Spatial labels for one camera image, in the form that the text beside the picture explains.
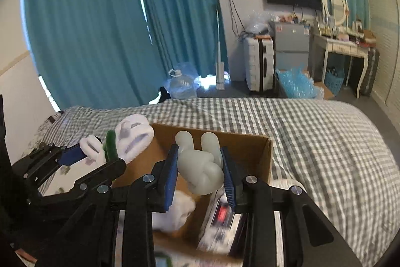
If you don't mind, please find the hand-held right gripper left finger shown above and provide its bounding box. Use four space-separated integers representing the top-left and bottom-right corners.
37 145 180 267

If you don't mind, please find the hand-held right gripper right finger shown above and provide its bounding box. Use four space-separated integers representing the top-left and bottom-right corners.
220 146 363 267

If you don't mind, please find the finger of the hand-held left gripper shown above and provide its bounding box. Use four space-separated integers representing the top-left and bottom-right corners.
37 157 127 208
12 143 89 191

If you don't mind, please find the green plush piece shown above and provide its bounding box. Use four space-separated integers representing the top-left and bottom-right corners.
105 129 122 162

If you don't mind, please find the white fluffy plush toy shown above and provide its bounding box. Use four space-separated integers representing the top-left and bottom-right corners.
151 190 197 232

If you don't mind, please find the grey plush toy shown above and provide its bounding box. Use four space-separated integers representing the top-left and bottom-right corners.
174 131 225 195

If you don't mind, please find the brown cardboard box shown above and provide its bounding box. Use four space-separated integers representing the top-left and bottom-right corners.
112 123 273 264

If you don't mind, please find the white plush rabbit toy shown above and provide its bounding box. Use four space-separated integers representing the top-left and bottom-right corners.
79 115 155 166

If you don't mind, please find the printed flat packet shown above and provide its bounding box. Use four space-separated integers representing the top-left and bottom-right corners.
197 190 251 256

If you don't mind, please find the black and white object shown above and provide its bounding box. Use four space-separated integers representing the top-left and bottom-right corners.
149 86 172 105

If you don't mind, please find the grey checked bed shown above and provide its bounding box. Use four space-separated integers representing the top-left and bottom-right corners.
28 96 397 267

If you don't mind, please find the large clear water jug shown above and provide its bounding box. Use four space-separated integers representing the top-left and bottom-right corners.
167 68 198 99

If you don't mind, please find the blue plastic bag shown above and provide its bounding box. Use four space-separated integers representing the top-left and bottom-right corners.
174 61 205 89

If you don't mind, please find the white suitcase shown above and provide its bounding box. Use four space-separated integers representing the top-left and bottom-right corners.
243 36 276 93

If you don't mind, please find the small cardboard box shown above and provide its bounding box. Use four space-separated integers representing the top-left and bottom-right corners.
312 81 336 100

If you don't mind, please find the wide teal curtain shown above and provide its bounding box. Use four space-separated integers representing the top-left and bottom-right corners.
22 0 168 114

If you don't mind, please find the blue plastic basket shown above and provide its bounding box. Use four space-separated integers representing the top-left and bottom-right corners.
324 68 346 96

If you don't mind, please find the small grey fridge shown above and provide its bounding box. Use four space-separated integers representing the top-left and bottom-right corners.
269 21 311 76

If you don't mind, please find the clear plastic bag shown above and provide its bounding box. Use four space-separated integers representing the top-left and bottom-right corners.
244 11 273 37

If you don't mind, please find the white vanity table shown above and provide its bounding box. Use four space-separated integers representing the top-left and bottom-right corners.
309 33 376 99

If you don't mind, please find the dark suitcase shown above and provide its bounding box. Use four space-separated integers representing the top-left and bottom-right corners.
349 47 381 98

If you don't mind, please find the narrow teal curtain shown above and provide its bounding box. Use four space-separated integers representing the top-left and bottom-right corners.
133 0 229 87

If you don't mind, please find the white oval vanity mirror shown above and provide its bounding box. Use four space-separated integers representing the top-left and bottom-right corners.
323 0 349 29

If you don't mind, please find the white louvered wardrobe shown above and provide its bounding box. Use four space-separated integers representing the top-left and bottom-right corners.
362 0 400 106

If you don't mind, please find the black wall cable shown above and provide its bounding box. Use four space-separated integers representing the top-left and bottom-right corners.
229 0 247 38

